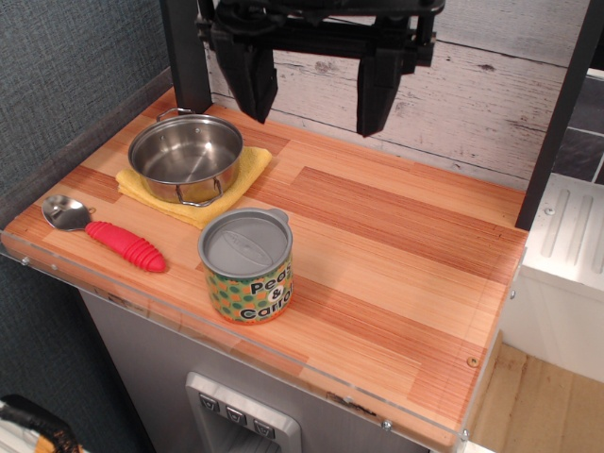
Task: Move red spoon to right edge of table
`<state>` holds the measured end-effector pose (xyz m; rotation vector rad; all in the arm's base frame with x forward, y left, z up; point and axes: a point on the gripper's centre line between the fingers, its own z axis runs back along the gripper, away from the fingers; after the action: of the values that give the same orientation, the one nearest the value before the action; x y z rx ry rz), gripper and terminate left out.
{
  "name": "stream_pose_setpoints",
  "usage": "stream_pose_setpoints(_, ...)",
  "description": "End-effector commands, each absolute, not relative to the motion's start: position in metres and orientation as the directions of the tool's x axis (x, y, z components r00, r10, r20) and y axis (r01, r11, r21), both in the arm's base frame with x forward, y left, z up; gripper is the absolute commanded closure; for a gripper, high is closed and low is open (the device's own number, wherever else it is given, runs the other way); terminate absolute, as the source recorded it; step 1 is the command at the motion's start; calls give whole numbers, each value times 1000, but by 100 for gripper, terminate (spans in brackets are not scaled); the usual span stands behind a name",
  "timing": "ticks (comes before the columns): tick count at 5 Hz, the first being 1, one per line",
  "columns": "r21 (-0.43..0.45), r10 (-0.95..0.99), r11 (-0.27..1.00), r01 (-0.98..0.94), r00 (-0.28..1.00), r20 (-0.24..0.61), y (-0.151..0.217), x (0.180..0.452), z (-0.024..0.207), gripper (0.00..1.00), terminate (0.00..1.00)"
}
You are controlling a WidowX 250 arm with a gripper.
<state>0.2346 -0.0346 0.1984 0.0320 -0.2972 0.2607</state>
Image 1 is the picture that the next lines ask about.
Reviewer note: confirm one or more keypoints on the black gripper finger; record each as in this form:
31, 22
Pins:
249, 72
378, 83

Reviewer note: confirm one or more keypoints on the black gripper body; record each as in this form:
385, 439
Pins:
396, 35

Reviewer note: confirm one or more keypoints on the red-handled metal spoon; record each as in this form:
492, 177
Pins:
65, 213

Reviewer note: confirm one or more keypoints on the clear acrylic table edge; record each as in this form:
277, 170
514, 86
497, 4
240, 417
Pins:
244, 346

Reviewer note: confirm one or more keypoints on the stainless steel pot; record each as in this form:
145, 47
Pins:
187, 158

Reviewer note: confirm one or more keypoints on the peas and carrots can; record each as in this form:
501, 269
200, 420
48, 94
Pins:
247, 255

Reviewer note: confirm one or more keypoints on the white toy sink unit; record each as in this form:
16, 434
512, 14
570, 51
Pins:
555, 309

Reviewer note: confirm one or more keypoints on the grey toy fridge cabinet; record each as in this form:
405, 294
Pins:
156, 365

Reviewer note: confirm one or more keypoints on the silver dispenser panel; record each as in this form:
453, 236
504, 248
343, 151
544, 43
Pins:
240, 417

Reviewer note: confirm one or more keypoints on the black and orange object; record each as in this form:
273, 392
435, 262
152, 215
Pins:
28, 427

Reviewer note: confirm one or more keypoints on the black left frame post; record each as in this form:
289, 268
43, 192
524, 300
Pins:
187, 55

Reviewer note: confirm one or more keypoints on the black frame post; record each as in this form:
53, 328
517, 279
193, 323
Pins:
187, 55
576, 72

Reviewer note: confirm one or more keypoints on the black right frame post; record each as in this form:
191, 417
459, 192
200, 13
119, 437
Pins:
576, 72

